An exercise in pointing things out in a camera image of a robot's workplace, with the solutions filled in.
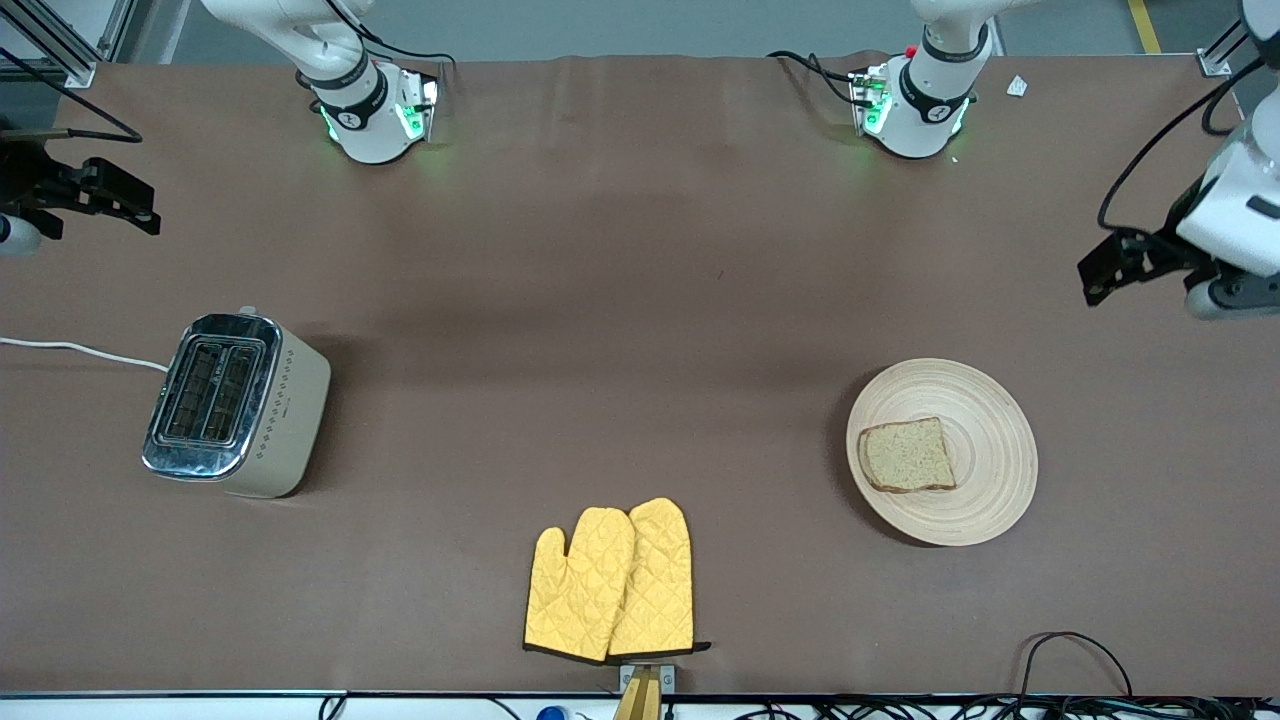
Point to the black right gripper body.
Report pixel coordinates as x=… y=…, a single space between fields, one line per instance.
x=28 y=180

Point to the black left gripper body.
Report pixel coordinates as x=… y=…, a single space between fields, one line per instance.
x=1163 y=248

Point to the round wooden plate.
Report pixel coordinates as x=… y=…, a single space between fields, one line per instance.
x=990 y=450

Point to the brown toast slice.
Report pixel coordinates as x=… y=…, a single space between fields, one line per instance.
x=908 y=455

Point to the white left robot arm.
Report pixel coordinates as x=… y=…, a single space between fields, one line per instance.
x=1240 y=210

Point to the small white paper tag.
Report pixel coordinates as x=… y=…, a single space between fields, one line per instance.
x=1017 y=86

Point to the cream and chrome toaster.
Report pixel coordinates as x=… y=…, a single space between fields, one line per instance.
x=290 y=420

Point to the yellow quilted oven mitt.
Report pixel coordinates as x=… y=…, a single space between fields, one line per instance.
x=580 y=590
x=660 y=580

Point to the wooden strip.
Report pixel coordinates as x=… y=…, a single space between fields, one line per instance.
x=640 y=700

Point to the metal connector bracket green light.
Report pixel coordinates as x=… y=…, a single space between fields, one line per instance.
x=868 y=100
x=420 y=105

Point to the small metal bracket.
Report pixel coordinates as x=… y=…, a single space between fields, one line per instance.
x=668 y=680

